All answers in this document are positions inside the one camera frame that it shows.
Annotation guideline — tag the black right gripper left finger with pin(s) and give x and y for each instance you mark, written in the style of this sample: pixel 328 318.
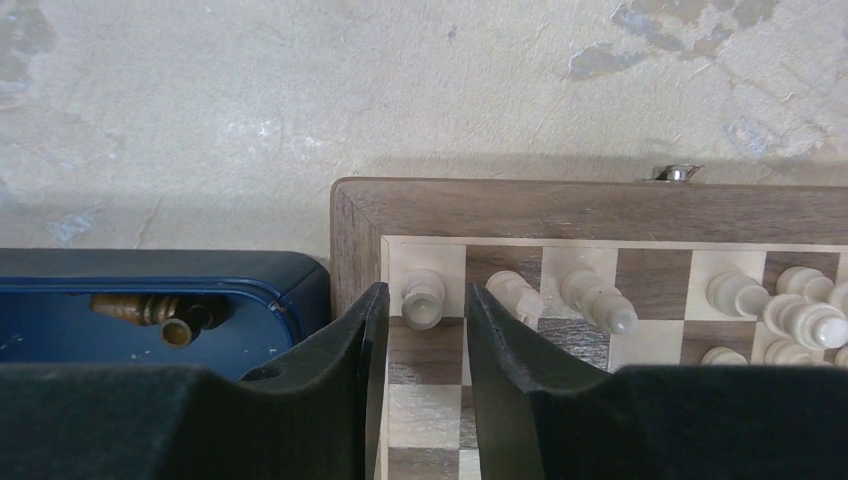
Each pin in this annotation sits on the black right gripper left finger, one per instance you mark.
pixel 313 412

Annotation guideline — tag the wooden chess board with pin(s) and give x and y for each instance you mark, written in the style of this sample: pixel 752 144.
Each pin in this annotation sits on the wooden chess board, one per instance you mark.
pixel 569 330

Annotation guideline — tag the dark blue plastic tray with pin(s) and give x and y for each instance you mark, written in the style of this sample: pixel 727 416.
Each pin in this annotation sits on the dark blue plastic tray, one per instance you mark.
pixel 277 300

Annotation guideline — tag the dark chess pieces row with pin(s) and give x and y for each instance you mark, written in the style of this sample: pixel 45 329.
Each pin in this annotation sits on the dark chess pieces row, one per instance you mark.
pixel 181 318

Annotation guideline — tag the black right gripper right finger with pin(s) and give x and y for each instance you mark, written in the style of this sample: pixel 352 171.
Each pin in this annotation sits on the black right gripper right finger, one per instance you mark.
pixel 542 413

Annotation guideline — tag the light chess knight piece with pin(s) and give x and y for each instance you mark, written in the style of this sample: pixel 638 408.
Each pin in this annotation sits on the light chess knight piece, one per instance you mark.
pixel 517 296

